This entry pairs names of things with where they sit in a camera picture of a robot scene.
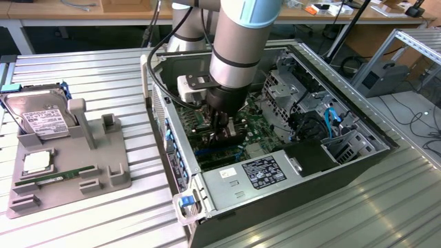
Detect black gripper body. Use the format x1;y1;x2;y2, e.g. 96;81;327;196
205;86;249;118

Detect graphics card with black fan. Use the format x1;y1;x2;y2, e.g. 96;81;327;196
192;117;248;150

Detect green motherboard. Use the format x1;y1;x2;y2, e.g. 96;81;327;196
175;97;288;173

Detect blue expansion slot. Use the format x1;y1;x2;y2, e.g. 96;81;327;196
195;147;243;156

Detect silver chipset heatsink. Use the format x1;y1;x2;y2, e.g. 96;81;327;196
245;144;267;159

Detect black expansion slot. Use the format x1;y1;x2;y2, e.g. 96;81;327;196
199;156;240;171

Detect tall silver disk bay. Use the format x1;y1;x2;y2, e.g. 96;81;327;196
260;67;324;130

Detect grey power supply unit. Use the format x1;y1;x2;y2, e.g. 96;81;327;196
201;150;305;213

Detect black plastic shroud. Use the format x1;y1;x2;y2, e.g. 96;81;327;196
271;141;341;179

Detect low silver disk bay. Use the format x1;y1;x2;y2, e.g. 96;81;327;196
320;128;378;166

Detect open black PC case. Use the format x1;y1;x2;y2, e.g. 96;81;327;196
139;38;397;248

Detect orange and white box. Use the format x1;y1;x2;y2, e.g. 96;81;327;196
305;3;332;17

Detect grey parts rack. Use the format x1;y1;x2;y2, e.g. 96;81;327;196
5;97;133;220

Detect black stand pole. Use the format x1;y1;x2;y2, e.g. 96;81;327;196
325;0;373;59

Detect grey control box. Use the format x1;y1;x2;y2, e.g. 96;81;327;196
356;61;412;98

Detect green RAM stick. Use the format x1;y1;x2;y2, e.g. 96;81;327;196
13;165;96;187

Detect wooden box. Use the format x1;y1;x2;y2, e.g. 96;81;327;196
99;0;155;13

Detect hard disk with blue caddy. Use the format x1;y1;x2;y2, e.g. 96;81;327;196
0;80;79;141

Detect silver CPU chip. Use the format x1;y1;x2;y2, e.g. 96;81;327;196
21;151;53;173

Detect long wooden desk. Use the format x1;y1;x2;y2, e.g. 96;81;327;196
0;0;438;55

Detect white paper on cardboard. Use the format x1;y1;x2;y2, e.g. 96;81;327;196
370;0;409;18

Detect grey box on floor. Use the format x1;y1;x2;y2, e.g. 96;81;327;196
348;27;441;100

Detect black desk device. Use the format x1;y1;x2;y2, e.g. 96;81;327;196
404;0;428;18

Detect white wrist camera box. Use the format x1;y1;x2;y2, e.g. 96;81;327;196
176;74;212;104

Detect black wire bundle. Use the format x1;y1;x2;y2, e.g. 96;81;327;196
288;111;328;142

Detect blue wire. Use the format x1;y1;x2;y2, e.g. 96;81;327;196
323;106;342;140

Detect black coiled cable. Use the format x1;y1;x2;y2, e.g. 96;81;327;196
340;55;364;78

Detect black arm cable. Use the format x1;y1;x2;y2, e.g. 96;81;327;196
147;0;208;109

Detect grey network cable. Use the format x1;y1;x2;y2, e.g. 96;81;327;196
61;0;101;13

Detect black floor cables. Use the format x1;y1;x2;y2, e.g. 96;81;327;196
389;95;441;156

